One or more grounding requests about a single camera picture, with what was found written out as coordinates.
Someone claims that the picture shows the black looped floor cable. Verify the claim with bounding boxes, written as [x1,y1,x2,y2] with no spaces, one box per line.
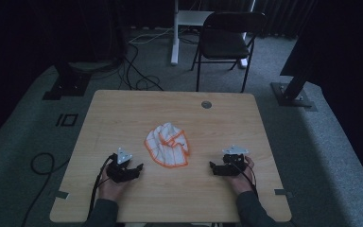
[20,151,73,227]

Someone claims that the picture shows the white desk frame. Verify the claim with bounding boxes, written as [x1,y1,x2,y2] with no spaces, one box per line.
[169,0,257,70]

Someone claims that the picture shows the white floor cable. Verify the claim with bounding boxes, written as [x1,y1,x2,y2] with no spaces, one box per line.
[128,26,175,45]

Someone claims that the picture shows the white cloth with orange edge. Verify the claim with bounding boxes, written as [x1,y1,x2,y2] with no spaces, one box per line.
[143,121,191,169]

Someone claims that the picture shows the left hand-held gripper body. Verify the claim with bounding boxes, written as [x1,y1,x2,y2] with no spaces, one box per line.
[106,147,140,184]

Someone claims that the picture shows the person's left hand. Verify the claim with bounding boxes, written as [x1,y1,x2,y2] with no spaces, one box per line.
[97,162,130,203]

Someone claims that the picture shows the left hand-held gripper black cable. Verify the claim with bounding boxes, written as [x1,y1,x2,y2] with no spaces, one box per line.
[87,153,116,220]

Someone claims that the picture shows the black stand with base plate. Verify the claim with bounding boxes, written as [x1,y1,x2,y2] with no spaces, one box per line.
[270,70,319,113]
[42,60,93,101]

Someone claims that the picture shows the hand-held gripper black cable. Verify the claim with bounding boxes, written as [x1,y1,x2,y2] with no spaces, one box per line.
[231,162,260,199]
[87,153,116,220]

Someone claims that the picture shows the black folding chair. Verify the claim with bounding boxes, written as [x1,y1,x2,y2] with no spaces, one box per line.
[190,10,268,94]

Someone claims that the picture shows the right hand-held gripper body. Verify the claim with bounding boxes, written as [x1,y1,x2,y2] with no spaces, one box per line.
[220,144,251,177]

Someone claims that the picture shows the person's right hand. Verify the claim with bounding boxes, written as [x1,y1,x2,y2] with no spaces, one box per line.
[225,155,256,196]

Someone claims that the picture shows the right hand-held gripper black cable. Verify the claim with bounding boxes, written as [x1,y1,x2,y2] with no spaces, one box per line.
[231,162,260,199]

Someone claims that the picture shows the black floor cable bundle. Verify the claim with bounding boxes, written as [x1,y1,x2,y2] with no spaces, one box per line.
[118,41,165,93]

